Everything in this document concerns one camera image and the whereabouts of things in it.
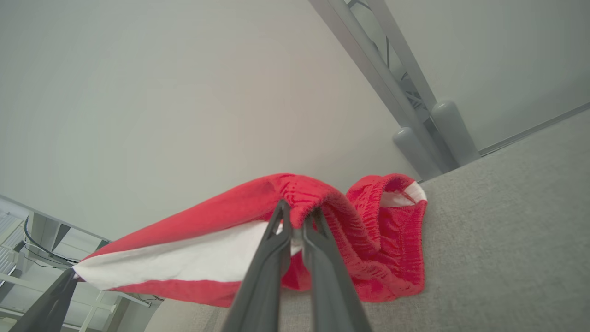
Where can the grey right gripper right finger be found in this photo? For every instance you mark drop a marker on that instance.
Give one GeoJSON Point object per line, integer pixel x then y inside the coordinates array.
{"type": "Point", "coordinates": [332, 295]}

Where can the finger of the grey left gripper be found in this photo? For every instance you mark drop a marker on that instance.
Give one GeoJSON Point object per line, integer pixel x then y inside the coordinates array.
{"type": "Point", "coordinates": [46, 311]}

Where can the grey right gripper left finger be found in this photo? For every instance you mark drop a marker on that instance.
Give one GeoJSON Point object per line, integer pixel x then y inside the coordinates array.
{"type": "Point", "coordinates": [260, 286]}

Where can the red shorts white trim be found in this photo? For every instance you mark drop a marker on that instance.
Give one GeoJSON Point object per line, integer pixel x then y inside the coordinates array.
{"type": "Point", "coordinates": [368, 249]}

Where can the grey fabric sofa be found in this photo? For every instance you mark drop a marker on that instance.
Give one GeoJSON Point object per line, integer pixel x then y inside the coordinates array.
{"type": "Point", "coordinates": [507, 253]}

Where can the grey baseboard strip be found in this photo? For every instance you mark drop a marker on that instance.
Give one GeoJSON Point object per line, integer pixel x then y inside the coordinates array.
{"type": "Point", "coordinates": [534, 129]}

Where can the grey metal frame post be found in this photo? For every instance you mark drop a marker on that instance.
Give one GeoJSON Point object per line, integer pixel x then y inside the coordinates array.
{"type": "Point", "coordinates": [367, 60]}

